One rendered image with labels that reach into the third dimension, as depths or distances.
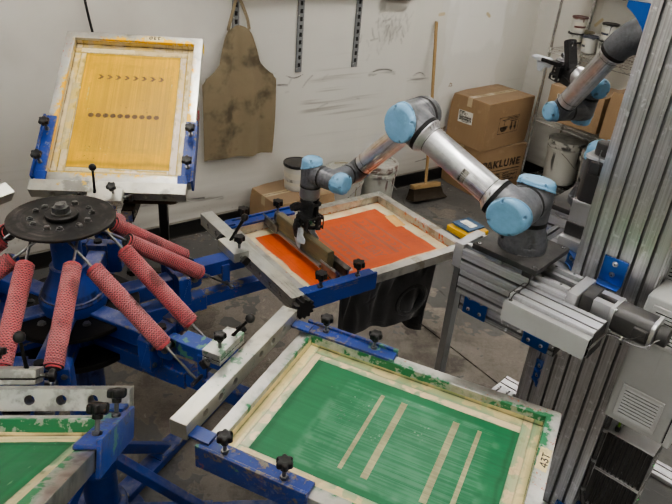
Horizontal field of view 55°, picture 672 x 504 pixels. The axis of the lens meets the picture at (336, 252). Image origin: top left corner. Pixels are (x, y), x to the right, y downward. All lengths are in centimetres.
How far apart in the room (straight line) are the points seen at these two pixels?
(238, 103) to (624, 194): 291
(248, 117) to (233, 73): 31
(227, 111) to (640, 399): 307
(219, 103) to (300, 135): 76
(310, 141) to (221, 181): 75
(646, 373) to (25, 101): 330
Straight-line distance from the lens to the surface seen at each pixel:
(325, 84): 480
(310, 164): 226
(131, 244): 203
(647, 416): 229
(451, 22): 546
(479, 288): 217
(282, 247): 253
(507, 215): 187
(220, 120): 435
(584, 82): 250
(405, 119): 194
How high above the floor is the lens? 219
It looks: 29 degrees down
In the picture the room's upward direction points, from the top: 5 degrees clockwise
